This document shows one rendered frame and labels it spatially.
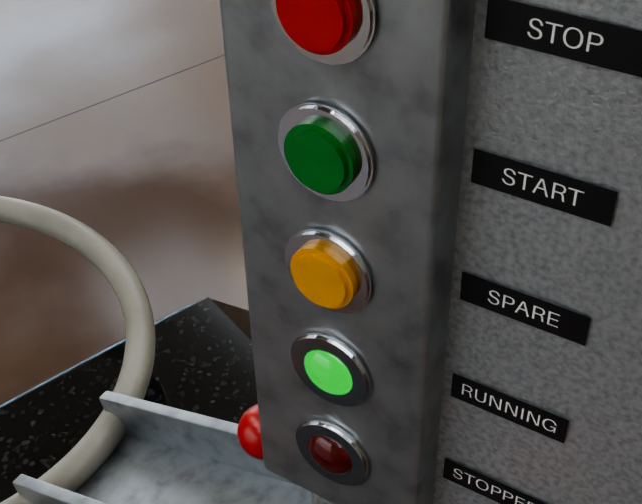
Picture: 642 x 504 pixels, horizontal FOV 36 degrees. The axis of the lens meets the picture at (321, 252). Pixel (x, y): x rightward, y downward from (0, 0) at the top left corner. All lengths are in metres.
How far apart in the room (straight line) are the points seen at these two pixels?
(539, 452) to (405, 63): 0.17
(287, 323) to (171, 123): 2.62
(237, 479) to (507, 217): 0.56
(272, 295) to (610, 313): 0.13
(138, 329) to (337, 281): 0.68
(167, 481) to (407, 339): 0.55
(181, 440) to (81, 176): 1.98
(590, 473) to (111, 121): 2.73
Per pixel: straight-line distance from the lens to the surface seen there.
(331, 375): 0.38
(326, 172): 0.31
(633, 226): 0.31
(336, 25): 0.28
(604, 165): 0.30
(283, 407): 0.42
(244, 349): 1.09
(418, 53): 0.28
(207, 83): 3.17
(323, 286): 0.35
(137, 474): 0.90
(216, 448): 0.86
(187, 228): 2.57
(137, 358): 0.98
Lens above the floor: 1.58
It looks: 40 degrees down
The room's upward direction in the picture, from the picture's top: 2 degrees counter-clockwise
